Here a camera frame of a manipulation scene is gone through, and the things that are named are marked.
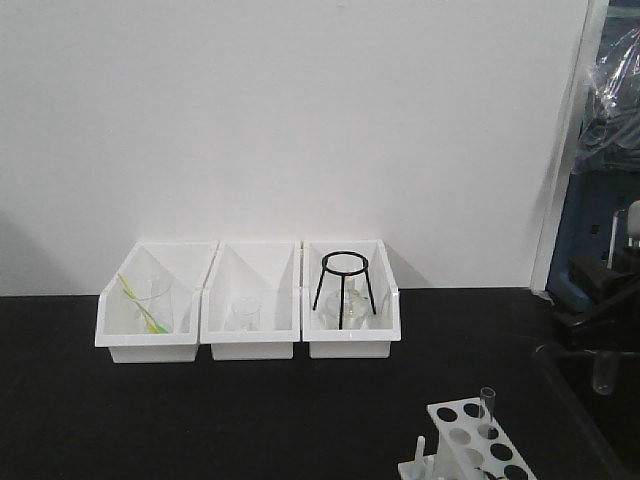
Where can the glass beaker in bin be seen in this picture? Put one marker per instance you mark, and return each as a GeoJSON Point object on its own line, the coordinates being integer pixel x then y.
{"type": "Point", "coordinates": [153, 299]}
{"type": "Point", "coordinates": [246, 314]}

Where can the white middle storage bin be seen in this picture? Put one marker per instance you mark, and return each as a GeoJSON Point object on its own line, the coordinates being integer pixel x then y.
{"type": "Point", "coordinates": [268, 271]}

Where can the glass test tube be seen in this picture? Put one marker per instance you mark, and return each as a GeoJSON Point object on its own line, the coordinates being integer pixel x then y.
{"type": "Point", "coordinates": [603, 374]}
{"type": "Point", "coordinates": [487, 400]}

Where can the blue perforated drying rack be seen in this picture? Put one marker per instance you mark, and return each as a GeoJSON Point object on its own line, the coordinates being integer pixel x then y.
{"type": "Point", "coordinates": [594, 226]}

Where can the black wire tripod stand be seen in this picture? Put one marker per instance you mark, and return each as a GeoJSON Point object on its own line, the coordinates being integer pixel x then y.
{"type": "Point", "coordinates": [342, 269]}

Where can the black lab sink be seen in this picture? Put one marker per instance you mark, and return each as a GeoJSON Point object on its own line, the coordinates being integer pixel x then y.
{"type": "Point", "coordinates": [611, 422]}

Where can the yellow green pipette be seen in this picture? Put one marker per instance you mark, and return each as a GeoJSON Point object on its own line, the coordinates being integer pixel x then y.
{"type": "Point", "coordinates": [128, 284]}

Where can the white right storage bin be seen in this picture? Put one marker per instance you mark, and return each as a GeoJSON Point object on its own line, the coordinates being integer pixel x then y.
{"type": "Point", "coordinates": [385, 327]}

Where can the glass beaker in middle bin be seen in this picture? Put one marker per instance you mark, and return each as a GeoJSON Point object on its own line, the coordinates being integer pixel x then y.
{"type": "Point", "coordinates": [246, 314]}

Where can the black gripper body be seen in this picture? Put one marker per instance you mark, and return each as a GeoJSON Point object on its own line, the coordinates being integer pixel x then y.
{"type": "Point", "coordinates": [612, 320]}

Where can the glass beaker in left bin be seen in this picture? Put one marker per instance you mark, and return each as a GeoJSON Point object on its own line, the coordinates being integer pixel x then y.
{"type": "Point", "coordinates": [153, 299]}

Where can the clear plastic bag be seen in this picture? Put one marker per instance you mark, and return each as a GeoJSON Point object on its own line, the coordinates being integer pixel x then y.
{"type": "Point", "coordinates": [609, 136]}

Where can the white test tube rack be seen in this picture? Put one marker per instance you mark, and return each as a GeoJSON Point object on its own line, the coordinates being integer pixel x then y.
{"type": "Point", "coordinates": [471, 445]}

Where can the glass flask in right bin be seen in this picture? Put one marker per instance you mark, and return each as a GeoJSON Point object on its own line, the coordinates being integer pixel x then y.
{"type": "Point", "coordinates": [351, 312]}

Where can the white storage bin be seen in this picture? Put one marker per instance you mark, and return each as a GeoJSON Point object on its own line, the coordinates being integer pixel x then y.
{"type": "Point", "coordinates": [119, 326]}
{"type": "Point", "coordinates": [385, 327]}
{"type": "Point", "coordinates": [268, 271]}

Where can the white left storage bin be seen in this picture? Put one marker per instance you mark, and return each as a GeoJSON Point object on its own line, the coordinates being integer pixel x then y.
{"type": "Point", "coordinates": [119, 326]}

